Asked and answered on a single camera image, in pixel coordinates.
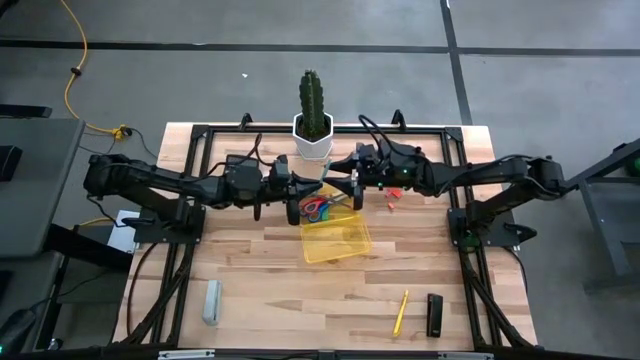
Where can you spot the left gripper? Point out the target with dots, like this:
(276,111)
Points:
(280,187)

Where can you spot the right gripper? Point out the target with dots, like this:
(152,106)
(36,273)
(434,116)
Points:
(372,170)

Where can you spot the grey green pen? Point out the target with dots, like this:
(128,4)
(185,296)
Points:
(326,171)

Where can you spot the red marker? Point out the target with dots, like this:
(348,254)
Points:
(395,193)

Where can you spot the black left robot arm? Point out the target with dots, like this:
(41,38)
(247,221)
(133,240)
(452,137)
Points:
(150,175)

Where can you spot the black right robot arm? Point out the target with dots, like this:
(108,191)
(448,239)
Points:
(500,172)

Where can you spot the white plant pot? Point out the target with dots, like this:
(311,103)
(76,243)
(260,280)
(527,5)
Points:
(312,149)

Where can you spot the small orange cap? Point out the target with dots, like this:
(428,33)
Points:
(390,205)

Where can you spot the yellow transparent plastic box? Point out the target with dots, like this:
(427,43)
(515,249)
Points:
(340,240)

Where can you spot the green columnar cactus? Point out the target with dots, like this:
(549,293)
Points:
(312,100)

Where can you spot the yellow pen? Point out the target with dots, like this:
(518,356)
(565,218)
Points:
(400,312)

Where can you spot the black stapler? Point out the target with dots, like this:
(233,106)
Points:
(434,315)

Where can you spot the white paper sheet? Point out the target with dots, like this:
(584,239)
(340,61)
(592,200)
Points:
(122,235)

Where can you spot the grey desk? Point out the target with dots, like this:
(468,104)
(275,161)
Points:
(45,185)
(25,285)

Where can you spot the small black box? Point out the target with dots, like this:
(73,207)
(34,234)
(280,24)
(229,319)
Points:
(9,162)

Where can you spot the black computer mouse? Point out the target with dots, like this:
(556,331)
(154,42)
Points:
(16,327)

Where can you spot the black aluminium table frame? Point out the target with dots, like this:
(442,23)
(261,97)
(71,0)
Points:
(225,131)

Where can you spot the silver bracket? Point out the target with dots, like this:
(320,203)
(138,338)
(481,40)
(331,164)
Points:
(186,354)
(465,356)

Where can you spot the grey desk frame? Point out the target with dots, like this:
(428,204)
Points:
(600,210)

